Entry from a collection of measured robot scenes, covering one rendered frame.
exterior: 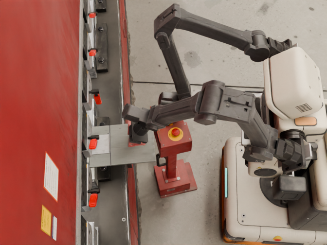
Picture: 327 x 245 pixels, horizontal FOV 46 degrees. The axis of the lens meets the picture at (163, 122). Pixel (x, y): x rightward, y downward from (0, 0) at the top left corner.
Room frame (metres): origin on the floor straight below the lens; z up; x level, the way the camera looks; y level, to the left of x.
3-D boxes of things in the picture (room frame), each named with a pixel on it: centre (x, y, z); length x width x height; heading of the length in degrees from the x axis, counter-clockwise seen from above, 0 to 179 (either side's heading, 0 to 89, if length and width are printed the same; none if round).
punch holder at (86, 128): (0.63, 0.32, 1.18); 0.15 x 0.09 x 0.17; 3
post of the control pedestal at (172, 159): (0.85, -0.04, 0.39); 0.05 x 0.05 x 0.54; 12
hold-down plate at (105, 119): (0.70, 0.27, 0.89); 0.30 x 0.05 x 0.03; 3
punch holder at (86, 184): (0.43, 0.31, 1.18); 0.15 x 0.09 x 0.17; 3
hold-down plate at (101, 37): (1.26, 0.30, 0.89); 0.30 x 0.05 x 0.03; 3
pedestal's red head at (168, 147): (0.85, -0.04, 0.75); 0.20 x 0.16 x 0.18; 12
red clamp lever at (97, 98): (0.82, 0.27, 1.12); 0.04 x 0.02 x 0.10; 93
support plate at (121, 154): (0.67, 0.17, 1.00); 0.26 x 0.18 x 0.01; 93
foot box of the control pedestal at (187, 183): (0.86, -0.07, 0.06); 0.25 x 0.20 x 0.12; 102
